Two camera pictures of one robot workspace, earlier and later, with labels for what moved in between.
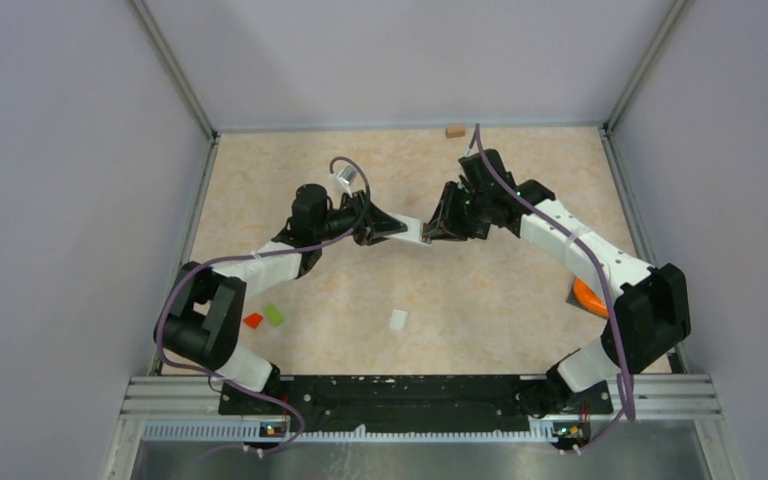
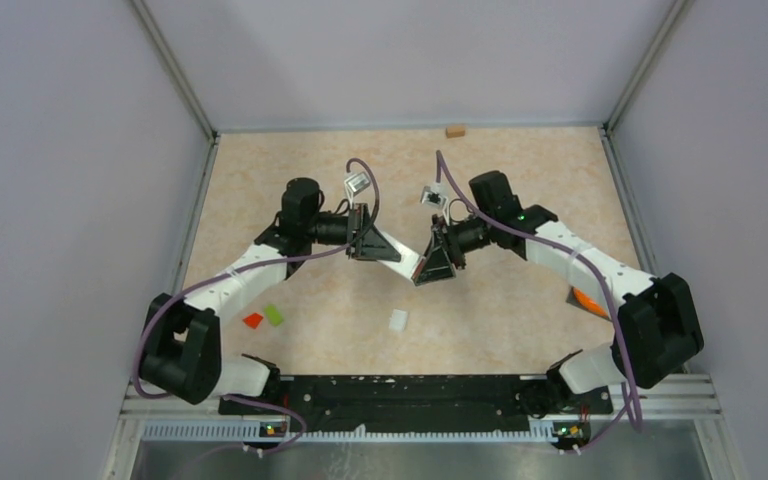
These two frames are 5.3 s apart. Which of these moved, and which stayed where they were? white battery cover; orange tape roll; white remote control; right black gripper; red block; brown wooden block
Moved: white remote control; right black gripper
Stayed: white battery cover; brown wooden block; red block; orange tape roll
